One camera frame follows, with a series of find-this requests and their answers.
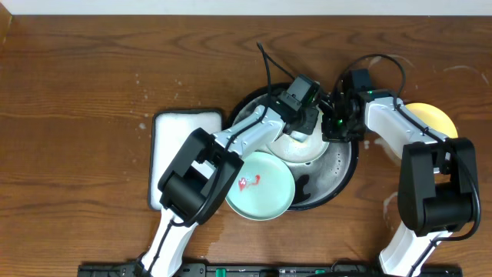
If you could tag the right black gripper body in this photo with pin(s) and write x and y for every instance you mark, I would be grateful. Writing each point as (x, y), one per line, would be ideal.
(338, 129)

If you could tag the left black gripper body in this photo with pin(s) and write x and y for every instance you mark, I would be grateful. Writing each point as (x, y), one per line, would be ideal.
(307, 125)

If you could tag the mint green plate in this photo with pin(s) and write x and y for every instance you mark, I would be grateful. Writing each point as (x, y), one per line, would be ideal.
(264, 188)
(290, 150)

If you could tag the yellow plate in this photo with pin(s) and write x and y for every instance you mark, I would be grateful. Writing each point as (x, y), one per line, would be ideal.
(434, 117)

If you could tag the green and yellow sponge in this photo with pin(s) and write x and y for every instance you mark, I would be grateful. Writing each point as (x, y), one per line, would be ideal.
(299, 136)

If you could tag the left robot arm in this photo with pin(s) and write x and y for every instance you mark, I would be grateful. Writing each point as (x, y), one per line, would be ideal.
(198, 178)

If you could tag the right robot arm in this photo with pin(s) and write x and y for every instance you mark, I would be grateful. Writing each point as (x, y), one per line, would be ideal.
(438, 196)

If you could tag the black round tray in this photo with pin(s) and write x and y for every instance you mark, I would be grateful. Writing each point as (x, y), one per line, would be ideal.
(319, 181)

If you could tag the mint green plate front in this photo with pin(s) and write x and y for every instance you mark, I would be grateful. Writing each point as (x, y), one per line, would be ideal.
(264, 188)

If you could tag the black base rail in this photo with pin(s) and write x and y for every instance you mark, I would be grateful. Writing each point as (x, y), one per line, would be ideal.
(202, 270)

